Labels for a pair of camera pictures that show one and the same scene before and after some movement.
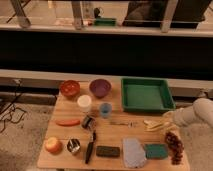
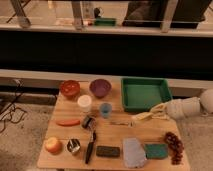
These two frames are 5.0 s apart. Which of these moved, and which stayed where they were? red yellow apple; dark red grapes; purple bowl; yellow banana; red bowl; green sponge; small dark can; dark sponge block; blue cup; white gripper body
Moved: yellow banana; white gripper body
Stayed: red yellow apple; blue cup; green sponge; dark sponge block; red bowl; small dark can; dark red grapes; purple bowl
